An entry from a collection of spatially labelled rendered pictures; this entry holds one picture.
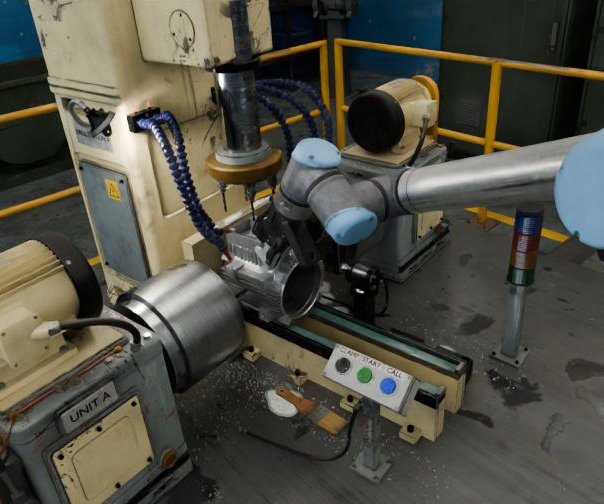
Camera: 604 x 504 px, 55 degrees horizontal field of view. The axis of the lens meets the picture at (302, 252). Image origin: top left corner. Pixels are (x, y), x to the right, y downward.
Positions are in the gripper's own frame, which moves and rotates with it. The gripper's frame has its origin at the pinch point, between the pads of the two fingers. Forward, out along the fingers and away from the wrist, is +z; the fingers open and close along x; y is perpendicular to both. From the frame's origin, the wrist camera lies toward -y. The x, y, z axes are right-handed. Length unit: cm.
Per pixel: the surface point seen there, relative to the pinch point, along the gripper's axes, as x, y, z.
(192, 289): 22.5, 4.5, -4.4
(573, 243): -244, -63, 86
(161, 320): 31.9, 2.8, -3.2
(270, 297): 3.3, -4.4, 4.1
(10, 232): -64, 223, 254
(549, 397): -26, -67, -5
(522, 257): -33, -40, -25
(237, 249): -1.0, 11.2, 5.3
